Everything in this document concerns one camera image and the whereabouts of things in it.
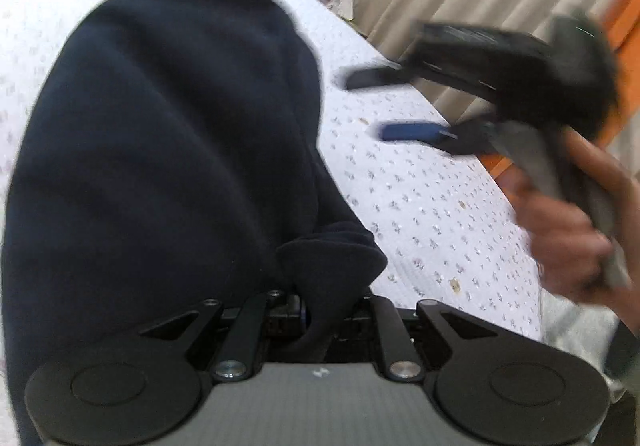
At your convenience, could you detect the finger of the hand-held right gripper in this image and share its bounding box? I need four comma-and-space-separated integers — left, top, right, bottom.
377, 121, 501, 157
340, 66, 416, 91

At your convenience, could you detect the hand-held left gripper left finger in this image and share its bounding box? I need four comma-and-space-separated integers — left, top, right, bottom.
137, 291, 307, 383

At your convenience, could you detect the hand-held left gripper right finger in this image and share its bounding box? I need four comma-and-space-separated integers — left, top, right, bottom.
367, 298, 497, 381

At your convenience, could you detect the dark navy striped hoodie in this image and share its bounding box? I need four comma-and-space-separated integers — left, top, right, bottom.
0, 0, 388, 446

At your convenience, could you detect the person's right hand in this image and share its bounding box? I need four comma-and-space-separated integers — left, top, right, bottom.
515, 131, 640, 321

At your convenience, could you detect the white floral bed sheet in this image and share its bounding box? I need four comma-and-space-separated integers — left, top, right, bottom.
0, 0, 546, 446

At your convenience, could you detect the person's grey clothing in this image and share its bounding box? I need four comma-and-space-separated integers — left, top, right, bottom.
540, 291, 626, 377

